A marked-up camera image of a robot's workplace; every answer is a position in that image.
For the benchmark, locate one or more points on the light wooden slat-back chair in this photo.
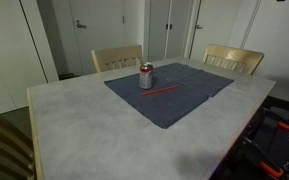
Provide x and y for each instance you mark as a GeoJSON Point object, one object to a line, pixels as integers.
{"type": "Point", "coordinates": [4, 146]}
{"type": "Point", "coordinates": [234, 52]}
{"type": "Point", "coordinates": [117, 53]}

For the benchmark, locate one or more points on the dark blue cloth mat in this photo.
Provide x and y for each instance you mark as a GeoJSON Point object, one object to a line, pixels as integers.
{"type": "Point", "coordinates": [164, 106]}
{"type": "Point", "coordinates": [200, 81]}

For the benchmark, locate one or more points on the red and silver soda can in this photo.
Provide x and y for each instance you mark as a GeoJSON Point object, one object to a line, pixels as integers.
{"type": "Point", "coordinates": [146, 79]}

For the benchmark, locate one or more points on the white double closet doors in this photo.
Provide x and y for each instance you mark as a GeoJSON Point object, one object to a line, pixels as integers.
{"type": "Point", "coordinates": [177, 36]}

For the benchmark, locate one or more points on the red drinking straw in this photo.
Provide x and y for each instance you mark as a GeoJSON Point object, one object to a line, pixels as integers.
{"type": "Point", "coordinates": [160, 90]}

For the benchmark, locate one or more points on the white room door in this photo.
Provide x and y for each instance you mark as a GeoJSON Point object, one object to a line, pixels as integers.
{"type": "Point", "coordinates": [214, 30]}
{"type": "Point", "coordinates": [97, 43]}

